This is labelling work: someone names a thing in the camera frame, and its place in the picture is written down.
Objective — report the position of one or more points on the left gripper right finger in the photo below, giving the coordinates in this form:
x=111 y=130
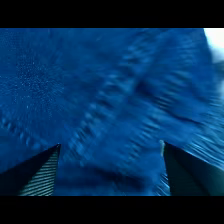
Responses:
x=191 y=175

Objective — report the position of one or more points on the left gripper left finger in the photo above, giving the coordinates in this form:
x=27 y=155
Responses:
x=31 y=178

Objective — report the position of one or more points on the blue garment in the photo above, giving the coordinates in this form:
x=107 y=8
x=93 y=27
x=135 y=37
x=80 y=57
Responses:
x=110 y=100

